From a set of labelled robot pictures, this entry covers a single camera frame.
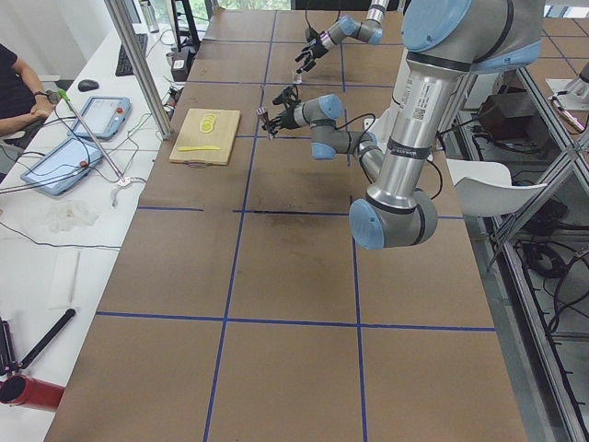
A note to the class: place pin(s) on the red cylinder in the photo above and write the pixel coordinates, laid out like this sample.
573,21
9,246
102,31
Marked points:
32,393

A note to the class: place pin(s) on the black box with label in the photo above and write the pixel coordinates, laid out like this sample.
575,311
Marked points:
181,63

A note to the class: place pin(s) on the black handle tool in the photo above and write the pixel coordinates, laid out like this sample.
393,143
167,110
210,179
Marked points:
46,339

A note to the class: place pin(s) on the teach pendant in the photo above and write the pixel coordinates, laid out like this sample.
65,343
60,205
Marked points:
63,167
105,115

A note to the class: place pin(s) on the seated person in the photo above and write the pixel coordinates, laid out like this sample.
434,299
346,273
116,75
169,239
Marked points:
25,104

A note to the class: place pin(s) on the steel jigger measuring cup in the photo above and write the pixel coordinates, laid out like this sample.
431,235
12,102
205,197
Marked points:
267,124

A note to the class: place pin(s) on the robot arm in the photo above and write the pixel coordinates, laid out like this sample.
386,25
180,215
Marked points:
444,40
368,31

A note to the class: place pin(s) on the green-tipped metal rod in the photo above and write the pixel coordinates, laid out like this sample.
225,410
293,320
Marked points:
122,181

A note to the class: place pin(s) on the aluminium camera post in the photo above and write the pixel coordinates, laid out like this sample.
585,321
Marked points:
122,23

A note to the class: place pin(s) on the yellow plastic knife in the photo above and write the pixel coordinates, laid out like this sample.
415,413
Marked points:
193,148

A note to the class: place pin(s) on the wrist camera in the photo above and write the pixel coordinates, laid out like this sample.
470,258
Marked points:
310,34
289,97

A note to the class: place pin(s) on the black computer mouse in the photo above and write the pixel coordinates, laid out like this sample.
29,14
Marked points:
86,85

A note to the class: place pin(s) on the teach pendant near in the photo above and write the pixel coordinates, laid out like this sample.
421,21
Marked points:
63,167

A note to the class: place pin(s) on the teach pendant far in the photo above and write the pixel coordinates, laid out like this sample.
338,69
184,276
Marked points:
105,115

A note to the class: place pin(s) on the white chair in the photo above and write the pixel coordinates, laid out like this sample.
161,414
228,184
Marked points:
485,188

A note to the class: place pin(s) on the bamboo cutting board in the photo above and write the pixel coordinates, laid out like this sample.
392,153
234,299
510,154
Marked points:
223,135

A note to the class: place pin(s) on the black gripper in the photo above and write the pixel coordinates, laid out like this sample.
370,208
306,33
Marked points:
317,46
288,118

